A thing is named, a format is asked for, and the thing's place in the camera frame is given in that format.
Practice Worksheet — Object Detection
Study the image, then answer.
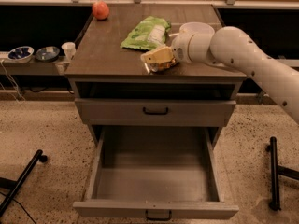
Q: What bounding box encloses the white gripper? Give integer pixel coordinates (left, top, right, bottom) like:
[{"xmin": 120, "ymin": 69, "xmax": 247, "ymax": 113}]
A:
[{"xmin": 141, "ymin": 33, "xmax": 192, "ymax": 64}]

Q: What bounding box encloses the grey drawer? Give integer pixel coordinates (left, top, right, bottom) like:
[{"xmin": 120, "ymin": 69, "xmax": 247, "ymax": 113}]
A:
[
  {"xmin": 75, "ymin": 98, "xmax": 236, "ymax": 127},
  {"xmin": 73, "ymin": 126, "xmax": 238, "ymax": 221}
]

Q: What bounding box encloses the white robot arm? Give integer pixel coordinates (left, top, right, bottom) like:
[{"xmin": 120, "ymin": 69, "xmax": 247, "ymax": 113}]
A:
[{"xmin": 141, "ymin": 22, "xmax": 299, "ymax": 122}]

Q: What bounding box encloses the grey drawer cabinet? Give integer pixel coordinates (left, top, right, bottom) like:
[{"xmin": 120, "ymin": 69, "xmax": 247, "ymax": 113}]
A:
[{"xmin": 66, "ymin": 4, "xmax": 245, "ymax": 141}]

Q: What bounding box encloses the closed grey top drawer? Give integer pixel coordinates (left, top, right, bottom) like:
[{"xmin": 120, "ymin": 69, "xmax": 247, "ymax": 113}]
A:
[{"xmin": 75, "ymin": 98, "xmax": 236, "ymax": 127}]

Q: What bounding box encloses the green chip bag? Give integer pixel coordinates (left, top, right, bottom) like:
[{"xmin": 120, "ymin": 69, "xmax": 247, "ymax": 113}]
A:
[{"xmin": 121, "ymin": 16, "xmax": 171, "ymax": 50}]

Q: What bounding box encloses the white bowl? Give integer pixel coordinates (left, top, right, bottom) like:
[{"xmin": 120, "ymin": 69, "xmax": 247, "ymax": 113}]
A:
[{"xmin": 179, "ymin": 22, "xmax": 215, "ymax": 35}]

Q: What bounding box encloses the red apple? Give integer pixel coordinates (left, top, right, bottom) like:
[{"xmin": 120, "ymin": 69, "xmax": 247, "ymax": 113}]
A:
[{"xmin": 92, "ymin": 1, "xmax": 109, "ymax": 21}]

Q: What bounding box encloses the white paper cup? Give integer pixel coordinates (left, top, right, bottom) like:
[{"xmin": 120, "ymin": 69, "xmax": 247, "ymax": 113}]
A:
[{"xmin": 62, "ymin": 42, "xmax": 76, "ymax": 61}]

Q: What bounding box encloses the grey side shelf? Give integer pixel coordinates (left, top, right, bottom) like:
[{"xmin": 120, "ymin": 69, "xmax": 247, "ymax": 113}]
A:
[{"xmin": 0, "ymin": 56, "xmax": 69, "ymax": 76}]

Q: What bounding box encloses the blue patterned bowl right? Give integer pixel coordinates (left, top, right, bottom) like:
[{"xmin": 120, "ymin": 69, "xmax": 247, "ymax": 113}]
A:
[{"xmin": 35, "ymin": 46, "xmax": 60, "ymax": 62}]

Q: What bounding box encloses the blue patterned bowl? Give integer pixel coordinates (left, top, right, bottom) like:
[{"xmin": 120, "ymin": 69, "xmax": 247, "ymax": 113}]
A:
[
  {"xmin": 35, "ymin": 46, "xmax": 60, "ymax": 62},
  {"xmin": 8, "ymin": 46, "xmax": 34, "ymax": 63}
]

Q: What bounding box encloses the blue patterned bowl left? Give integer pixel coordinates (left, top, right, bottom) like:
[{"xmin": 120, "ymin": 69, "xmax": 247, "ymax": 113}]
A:
[{"xmin": 8, "ymin": 46, "xmax": 34, "ymax": 63}]

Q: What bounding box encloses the black stand leg right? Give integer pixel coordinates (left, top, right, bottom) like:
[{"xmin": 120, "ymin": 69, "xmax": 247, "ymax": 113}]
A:
[{"xmin": 266, "ymin": 136, "xmax": 299, "ymax": 211}]

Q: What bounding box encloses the black stand leg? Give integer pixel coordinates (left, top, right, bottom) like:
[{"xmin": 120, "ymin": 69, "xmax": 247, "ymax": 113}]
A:
[
  {"xmin": 0, "ymin": 149, "xmax": 48, "ymax": 217},
  {"xmin": 266, "ymin": 136, "xmax": 299, "ymax": 211}
]

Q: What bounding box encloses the black stand leg left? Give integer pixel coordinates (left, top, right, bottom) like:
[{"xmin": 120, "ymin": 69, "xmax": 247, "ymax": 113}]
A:
[{"xmin": 0, "ymin": 149, "xmax": 48, "ymax": 217}]

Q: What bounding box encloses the white cable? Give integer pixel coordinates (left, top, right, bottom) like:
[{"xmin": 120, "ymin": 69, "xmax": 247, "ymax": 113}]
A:
[{"xmin": 0, "ymin": 59, "xmax": 26, "ymax": 102}]

